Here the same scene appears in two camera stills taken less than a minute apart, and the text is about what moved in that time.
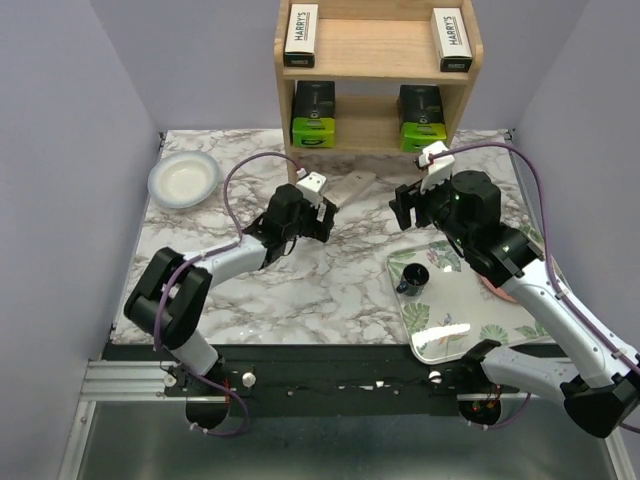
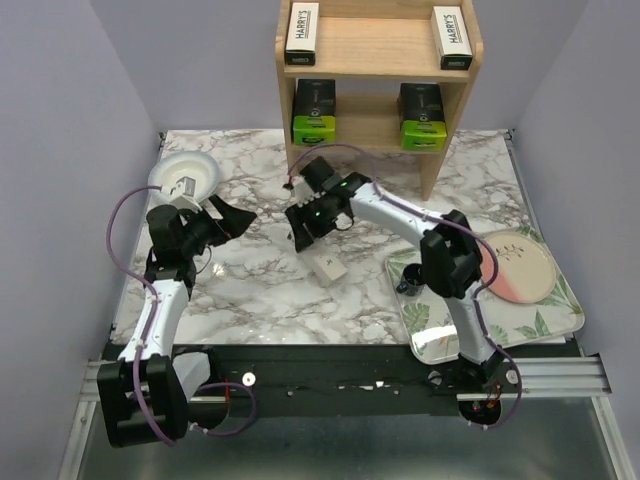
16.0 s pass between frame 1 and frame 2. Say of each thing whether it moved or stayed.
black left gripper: moved
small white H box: moved
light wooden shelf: stayed
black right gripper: moved
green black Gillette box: stayed
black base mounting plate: stayed
